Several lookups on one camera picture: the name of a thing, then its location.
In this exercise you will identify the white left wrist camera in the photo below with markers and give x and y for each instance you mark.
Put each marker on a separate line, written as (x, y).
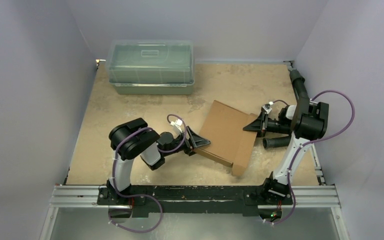
(178, 126)

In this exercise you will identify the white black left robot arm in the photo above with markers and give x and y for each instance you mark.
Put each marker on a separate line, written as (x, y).
(136, 139)

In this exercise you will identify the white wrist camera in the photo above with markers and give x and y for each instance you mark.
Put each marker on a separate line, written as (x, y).
(267, 108)
(178, 126)

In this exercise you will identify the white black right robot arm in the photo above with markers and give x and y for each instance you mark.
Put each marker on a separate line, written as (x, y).
(296, 128)

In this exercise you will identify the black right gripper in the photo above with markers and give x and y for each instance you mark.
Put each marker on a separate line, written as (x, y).
(264, 122)

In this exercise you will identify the clear plastic storage bin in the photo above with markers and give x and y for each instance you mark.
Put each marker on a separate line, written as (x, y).
(151, 67)

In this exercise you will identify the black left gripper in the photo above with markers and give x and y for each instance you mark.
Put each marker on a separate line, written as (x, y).
(196, 140)

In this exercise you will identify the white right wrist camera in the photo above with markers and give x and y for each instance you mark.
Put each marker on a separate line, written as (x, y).
(267, 108)

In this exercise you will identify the brown cardboard box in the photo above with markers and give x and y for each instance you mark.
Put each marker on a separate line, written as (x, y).
(230, 145)

